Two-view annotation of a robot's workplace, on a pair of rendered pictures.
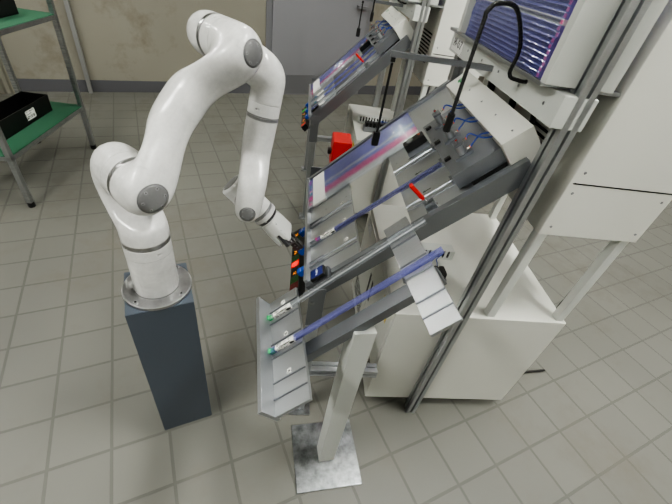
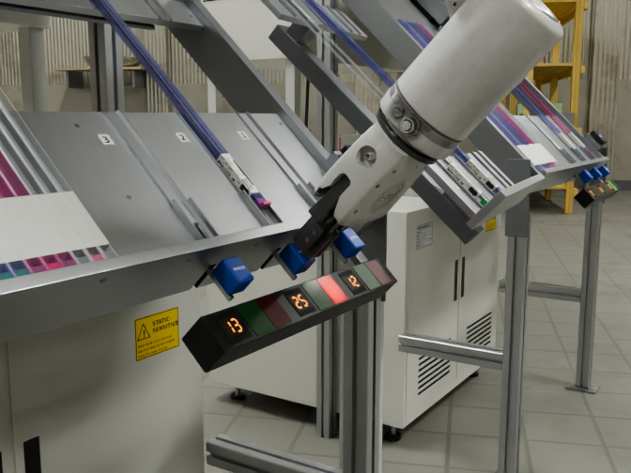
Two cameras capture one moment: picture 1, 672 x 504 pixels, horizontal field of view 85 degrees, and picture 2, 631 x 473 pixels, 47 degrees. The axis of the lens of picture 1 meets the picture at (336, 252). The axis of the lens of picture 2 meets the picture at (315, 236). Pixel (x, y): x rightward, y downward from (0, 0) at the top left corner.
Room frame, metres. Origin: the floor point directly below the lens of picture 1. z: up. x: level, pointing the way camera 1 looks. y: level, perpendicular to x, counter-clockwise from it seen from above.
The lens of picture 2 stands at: (1.58, 0.66, 0.85)
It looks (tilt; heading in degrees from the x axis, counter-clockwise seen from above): 9 degrees down; 222
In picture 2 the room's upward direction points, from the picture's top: straight up
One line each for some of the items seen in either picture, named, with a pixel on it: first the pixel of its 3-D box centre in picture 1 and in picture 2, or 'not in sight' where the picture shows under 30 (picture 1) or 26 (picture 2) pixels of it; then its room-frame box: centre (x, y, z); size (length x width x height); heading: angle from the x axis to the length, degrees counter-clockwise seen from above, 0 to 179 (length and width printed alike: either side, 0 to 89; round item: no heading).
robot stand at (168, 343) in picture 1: (174, 354); not in sight; (0.72, 0.51, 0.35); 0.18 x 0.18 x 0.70; 31
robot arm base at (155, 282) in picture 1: (152, 263); not in sight; (0.72, 0.51, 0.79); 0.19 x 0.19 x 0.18
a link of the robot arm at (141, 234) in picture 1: (131, 194); not in sight; (0.74, 0.53, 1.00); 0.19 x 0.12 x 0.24; 53
